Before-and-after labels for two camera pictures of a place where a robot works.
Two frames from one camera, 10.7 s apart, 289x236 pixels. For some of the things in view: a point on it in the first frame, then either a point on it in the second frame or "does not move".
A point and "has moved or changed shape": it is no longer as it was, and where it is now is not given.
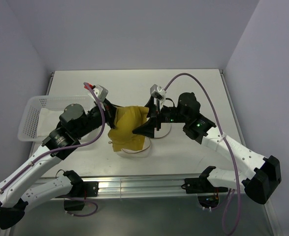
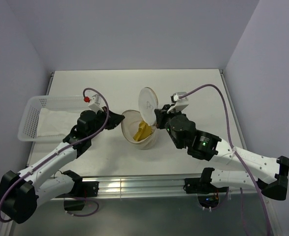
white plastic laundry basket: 27,130 does not move
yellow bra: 127,118 has moved or changed shape
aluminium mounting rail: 141,185 does not move
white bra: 48,121 does not move
